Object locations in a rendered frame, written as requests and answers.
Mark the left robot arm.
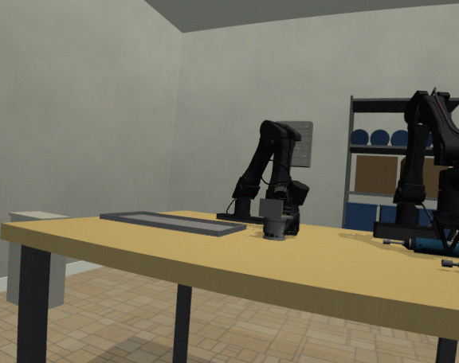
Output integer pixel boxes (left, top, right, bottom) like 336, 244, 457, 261
374, 91, 459, 231

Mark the black cylinder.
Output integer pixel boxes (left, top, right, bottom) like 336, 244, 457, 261
263, 217, 287, 240

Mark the dark blue electric nut driver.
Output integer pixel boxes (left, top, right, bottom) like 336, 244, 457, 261
383, 237, 459, 258

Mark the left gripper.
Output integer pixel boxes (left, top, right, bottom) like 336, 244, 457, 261
431, 190, 459, 253

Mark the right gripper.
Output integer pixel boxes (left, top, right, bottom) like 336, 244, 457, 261
283, 191, 300, 236

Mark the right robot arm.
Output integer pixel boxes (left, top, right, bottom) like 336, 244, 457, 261
217, 120, 309, 222

